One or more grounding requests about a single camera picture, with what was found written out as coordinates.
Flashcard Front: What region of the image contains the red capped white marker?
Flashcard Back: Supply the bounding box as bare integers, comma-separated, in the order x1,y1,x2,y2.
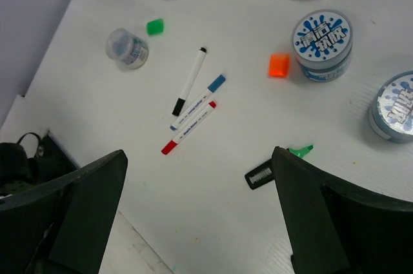
161,101,217,155

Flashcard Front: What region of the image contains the orange highlighter cap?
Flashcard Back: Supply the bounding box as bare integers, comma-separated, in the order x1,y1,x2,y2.
268,53,290,78

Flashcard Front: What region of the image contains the blue cleaning gel jar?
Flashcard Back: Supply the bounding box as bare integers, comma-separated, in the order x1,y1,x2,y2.
291,9,353,83
368,71,412,143

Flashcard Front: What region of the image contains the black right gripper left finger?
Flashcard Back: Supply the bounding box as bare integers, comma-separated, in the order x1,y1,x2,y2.
1,150,128,273

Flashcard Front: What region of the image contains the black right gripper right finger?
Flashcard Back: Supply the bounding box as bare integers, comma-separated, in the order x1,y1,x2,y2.
271,146,412,273

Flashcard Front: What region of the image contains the blue capped white marker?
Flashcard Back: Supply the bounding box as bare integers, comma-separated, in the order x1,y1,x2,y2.
170,74,226,131

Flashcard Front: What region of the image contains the green highlighter black body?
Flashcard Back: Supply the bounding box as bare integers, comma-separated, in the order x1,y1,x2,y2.
244,144,314,191

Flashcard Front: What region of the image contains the green highlighter cap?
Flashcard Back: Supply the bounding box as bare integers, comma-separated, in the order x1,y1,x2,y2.
146,18,165,36

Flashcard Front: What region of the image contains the clear jar of clips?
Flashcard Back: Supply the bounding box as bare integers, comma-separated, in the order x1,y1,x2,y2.
105,28,149,69

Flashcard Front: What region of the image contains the black capped white marker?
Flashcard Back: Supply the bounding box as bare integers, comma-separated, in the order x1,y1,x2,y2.
172,47,207,116

